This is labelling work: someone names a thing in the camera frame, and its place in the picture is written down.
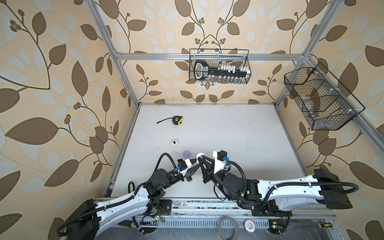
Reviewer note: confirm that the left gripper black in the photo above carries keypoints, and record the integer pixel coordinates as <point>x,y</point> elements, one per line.
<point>189,172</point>

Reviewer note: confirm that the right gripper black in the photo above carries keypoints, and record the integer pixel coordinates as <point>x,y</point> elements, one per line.
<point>208,173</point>

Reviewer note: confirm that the white round earbud case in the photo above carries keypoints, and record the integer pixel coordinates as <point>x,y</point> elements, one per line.
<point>200,155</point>

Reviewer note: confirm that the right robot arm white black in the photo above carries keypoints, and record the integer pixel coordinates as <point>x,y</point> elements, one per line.
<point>322,187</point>

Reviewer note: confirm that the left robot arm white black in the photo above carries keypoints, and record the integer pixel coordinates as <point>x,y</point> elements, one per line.
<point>91,218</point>

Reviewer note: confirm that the purple round earbud case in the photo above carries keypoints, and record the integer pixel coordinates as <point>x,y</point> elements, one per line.
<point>186,154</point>

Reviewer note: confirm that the black yellow tape measure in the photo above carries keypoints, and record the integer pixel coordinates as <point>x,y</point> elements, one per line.
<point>176,120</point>

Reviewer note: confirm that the grey tape roll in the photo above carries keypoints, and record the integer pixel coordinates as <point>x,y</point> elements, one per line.
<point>227,223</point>

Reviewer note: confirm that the white round disc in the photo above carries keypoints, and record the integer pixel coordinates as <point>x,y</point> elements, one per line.
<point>249,226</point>

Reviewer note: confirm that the black yellow screwdriver left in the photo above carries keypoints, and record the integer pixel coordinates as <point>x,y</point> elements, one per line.
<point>126,223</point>

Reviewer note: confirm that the black yellow screwdriver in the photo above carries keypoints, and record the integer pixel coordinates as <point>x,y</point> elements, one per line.
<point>325,225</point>
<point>126,223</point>

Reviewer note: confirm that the black yellow screwdriver right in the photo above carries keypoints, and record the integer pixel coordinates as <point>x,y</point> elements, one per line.
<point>325,225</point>

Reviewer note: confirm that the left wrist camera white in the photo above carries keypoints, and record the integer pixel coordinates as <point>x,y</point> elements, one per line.
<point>184,165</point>

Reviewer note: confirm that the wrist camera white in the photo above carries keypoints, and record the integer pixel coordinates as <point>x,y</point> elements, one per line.
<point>221,160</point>
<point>184,165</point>

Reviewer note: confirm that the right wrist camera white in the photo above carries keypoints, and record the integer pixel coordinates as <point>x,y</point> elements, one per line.
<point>221,160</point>

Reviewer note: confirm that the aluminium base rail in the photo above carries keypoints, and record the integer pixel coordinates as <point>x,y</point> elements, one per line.
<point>210,208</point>

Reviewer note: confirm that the black wire basket back wall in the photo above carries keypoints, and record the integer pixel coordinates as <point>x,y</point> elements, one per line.
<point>213,56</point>

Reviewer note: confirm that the black wire basket wall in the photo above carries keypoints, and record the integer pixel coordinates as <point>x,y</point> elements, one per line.
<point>213,56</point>
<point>326,103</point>

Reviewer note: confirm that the black wire basket right wall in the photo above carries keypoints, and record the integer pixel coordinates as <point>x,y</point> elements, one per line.
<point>326,103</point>

